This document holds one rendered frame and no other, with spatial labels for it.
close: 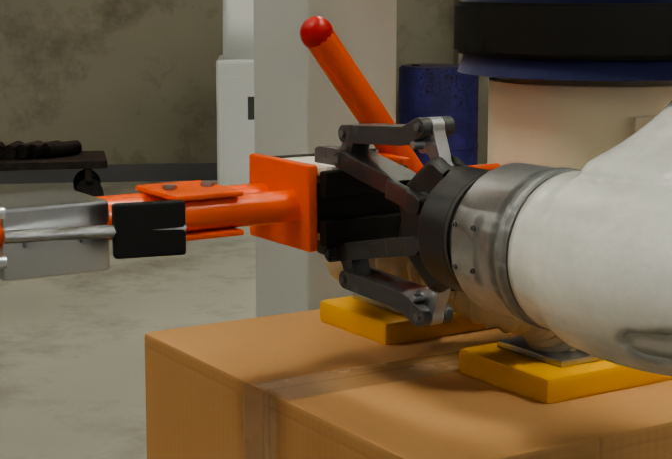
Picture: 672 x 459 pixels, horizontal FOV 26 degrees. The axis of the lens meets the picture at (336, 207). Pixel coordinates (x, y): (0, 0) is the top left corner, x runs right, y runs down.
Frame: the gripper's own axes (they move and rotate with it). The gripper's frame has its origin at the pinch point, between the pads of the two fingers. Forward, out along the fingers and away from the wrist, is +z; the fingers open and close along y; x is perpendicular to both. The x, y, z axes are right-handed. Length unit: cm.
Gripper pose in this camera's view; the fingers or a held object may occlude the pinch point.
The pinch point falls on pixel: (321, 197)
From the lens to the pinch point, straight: 102.3
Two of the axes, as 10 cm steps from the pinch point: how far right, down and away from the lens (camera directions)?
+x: 8.5, -0.8, 5.3
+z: -5.3, -1.2, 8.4
